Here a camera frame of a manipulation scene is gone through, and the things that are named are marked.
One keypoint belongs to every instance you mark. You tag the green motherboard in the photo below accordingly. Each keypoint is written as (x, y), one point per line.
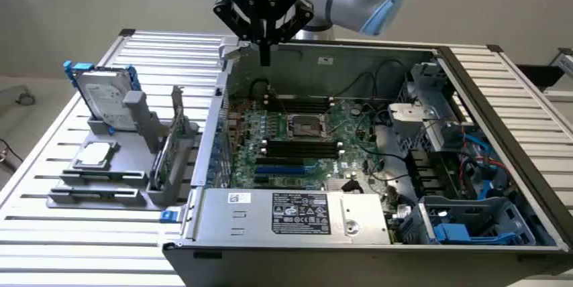
(353, 132)

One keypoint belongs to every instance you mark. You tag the silver CPU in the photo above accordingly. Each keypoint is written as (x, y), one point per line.
(95, 154)

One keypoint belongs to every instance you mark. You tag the blue expansion slot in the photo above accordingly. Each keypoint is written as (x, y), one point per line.
(283, 169)

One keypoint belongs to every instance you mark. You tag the silver power supply unit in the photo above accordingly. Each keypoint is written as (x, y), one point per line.
(291, 216)

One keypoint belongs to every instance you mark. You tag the black expansion slot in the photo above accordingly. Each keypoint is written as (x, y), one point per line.
(281, 161)

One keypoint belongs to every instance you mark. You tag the grey disk bay blue latch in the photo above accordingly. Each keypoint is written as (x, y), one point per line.
(474, 220)

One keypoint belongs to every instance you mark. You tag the blue case latch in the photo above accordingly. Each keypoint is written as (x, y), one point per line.
(166, 216)

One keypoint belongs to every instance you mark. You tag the CPU socket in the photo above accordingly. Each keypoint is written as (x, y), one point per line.
(310, 126)

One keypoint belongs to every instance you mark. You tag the open black PC case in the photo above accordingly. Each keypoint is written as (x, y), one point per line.
(402, 260)

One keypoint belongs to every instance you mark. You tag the grey parts rack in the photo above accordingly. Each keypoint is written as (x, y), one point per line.
(134, 153)

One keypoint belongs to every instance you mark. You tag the black RAM slot bank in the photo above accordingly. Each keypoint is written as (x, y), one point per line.
(301, 103)
(302, 147)

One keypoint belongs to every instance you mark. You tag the metal slat table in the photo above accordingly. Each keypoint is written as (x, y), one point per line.
(90, 233)

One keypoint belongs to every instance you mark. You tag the hard disk in blue carrier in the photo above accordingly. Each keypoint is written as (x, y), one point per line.
(104, 99)

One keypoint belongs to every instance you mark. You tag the metal drive cage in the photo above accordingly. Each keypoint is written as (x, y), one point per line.
(425, 112)

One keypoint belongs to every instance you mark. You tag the green graphics card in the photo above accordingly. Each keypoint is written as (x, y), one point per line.
(173, 139)

